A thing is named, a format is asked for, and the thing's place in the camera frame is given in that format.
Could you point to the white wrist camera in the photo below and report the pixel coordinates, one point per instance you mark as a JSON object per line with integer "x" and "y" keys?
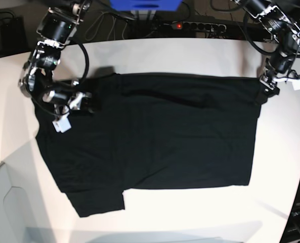
{"x": 62, "y": 124}
{"x": 295, "y": 84}

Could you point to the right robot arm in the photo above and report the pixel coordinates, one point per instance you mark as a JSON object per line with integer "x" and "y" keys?
{"x": 56, "y": 31}

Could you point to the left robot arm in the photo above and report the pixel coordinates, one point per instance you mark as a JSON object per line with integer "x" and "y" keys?
{"x": 278, "y": 65}

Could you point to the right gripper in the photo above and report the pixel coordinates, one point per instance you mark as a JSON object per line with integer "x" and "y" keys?
{"x": 63, "y": 102}

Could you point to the black T-shirt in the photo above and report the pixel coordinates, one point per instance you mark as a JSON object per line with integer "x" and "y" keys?
{"x": 153, "y": 131}

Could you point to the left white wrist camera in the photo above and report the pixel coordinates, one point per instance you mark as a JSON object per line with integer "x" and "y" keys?
{"x": 295, "y": 84}

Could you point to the blue plastic box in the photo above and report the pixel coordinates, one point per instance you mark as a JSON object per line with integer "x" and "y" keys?
{"x": 158, "y": 5}

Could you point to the black power strip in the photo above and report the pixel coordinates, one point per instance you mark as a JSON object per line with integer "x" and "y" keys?
{"x": 198, "y": 26}

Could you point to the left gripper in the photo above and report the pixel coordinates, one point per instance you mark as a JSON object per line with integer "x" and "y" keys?
{"x": 270, "y": 77}

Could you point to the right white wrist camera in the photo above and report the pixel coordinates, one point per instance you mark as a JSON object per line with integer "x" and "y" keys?
{"x": 62, "y": 124}

